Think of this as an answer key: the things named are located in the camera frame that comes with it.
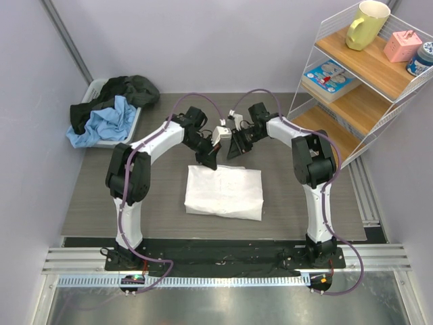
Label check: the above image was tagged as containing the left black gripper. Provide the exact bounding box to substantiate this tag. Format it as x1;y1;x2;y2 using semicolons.
183;133;221;170

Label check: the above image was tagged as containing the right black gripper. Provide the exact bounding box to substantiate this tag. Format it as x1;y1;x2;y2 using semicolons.
227;127;265;160

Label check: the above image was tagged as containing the white long sleeve shirt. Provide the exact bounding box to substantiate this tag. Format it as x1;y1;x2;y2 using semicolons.
184;165;264;221

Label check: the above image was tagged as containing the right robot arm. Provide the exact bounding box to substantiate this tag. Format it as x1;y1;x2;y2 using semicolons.
227;102;338;267

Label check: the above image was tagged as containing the black shirt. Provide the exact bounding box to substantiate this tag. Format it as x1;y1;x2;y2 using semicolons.
70;75;160;135

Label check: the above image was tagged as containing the light blue shirt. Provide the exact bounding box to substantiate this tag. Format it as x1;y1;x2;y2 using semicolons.
66;95;138;148

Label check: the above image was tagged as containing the blue white book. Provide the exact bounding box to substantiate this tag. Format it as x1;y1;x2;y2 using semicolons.
301;60;361;103

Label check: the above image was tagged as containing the grey plastic basket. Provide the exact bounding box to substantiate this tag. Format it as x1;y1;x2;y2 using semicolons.
66;76;141;148

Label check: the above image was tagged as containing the yellow green mug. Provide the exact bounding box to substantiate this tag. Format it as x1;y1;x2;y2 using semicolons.
346;1;391;51

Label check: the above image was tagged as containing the pink cube box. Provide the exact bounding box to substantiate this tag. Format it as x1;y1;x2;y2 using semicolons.
384;30;423;63

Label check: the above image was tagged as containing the blue white tin can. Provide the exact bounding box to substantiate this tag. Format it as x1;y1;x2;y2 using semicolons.
406;42;433;76

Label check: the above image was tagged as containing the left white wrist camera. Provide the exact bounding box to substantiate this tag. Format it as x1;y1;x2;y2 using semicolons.
211;119;234;146

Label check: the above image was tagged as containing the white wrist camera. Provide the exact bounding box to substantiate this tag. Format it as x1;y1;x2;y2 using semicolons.
211;119;234;146
227;110;244;131

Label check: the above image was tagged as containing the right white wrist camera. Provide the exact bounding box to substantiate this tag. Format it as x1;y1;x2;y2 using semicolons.
227;110;244;131

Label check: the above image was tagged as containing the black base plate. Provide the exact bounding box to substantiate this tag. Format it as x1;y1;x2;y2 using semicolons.
100;238;346;277

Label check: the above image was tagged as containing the white wire wooden shelf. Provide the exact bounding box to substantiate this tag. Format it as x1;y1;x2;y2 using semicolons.
287;4;432;167

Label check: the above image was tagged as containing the white slotted cable duct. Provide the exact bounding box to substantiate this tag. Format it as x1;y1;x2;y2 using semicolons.
57;274;311;288

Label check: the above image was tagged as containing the aluminium rail frame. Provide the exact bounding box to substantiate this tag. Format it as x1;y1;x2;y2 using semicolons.
32;158;424;325

